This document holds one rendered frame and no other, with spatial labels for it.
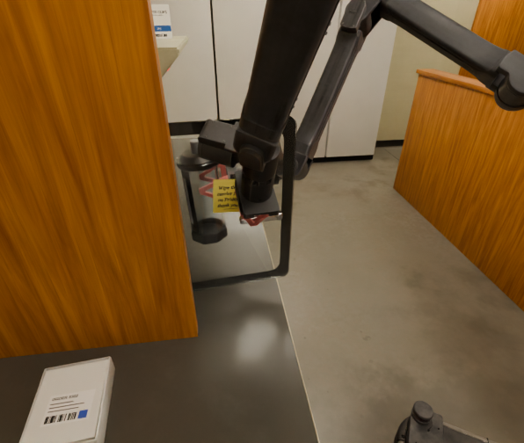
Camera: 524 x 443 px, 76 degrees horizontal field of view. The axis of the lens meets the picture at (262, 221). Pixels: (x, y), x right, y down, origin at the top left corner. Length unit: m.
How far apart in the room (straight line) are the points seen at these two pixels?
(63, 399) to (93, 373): 0.06
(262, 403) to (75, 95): 0.60
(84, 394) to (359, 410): 1.34
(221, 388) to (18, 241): 0.45
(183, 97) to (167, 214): 3.23
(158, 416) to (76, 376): 0.17
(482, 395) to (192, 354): 1.60
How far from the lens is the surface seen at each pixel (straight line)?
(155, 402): 0.74
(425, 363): 2.09
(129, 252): 0.66
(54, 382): 0.78
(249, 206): 0.59
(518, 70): 0.87
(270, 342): 0.79
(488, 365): 2.24
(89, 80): 0.55
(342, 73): 0.89
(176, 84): 3.78
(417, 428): 1.53
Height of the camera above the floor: 1.56
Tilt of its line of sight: 32 degrees down
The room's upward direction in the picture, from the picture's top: straight up
